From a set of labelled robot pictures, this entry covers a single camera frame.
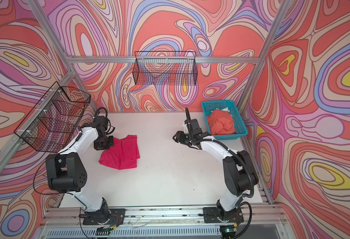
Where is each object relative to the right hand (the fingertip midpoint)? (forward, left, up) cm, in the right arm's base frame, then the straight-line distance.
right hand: (178, 141), depth 90 cm
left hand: (-1, +41, -1) cm, 42 cm away
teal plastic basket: (+18, -49, -13) cm, 54 cm away
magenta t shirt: (-4, +35, -7) cm, 36 cm away
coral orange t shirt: (+17, -31, -4) cm, 36 cm away
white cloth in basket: (+33, -39, -6) cm, 51 cm away
